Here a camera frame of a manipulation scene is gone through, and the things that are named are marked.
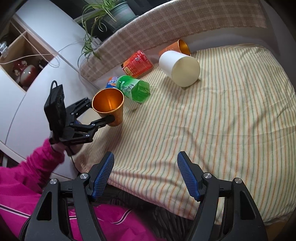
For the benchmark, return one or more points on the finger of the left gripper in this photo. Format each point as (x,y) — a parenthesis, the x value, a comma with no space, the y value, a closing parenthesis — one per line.
(102,122)
(79,105)

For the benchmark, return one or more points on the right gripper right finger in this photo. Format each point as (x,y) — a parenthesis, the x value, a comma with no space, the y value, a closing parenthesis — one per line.
(241,218)

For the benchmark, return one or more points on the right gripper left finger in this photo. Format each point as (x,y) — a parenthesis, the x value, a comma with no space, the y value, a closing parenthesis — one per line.
(50,219)

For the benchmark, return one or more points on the large copper metal cup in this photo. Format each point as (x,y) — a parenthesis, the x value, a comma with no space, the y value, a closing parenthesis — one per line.
(109,101)

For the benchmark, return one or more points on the pink sleeved left forearm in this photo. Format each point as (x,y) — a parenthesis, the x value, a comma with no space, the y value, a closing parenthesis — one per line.
(35,171)

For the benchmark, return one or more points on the white cylindrical cup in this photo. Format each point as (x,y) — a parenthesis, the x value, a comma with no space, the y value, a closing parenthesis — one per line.
(183,70)

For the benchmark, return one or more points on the small copper metal cup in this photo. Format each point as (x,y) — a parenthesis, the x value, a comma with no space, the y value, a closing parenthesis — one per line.
(178,46)

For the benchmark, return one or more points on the left hand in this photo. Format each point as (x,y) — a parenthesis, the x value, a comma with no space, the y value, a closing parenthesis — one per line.
(70,150)

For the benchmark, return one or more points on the blue label plastic bottle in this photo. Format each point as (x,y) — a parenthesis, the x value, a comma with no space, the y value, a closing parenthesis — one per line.
(112,82)

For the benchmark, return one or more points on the green plastic bottle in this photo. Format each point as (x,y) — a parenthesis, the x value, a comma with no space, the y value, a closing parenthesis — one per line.
(134,89)

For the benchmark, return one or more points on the dark glass bottle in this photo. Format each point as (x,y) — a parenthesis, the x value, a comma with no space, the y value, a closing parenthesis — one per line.
(42,64)

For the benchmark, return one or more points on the red white ceramic vase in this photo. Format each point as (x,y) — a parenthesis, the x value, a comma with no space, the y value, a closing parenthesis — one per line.
(25,73)

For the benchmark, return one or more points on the red label plastic bottle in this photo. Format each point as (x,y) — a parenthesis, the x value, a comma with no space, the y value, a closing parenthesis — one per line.
(137,64)

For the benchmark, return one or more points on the white cabinet with shelf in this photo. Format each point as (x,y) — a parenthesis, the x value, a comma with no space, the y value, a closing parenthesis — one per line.
(38,30)

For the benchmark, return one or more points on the spider plant in green pot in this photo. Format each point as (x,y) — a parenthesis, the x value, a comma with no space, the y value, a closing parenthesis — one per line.
(104,16)

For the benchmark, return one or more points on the striped bed mattress cover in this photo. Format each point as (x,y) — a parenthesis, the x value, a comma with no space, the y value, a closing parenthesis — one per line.
(237,120)

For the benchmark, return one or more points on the plaid windowsill cloth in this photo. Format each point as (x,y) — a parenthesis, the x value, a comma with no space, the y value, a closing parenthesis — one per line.
(169,22)

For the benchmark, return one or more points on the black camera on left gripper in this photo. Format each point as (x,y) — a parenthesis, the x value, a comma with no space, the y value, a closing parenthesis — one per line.
(54,107)

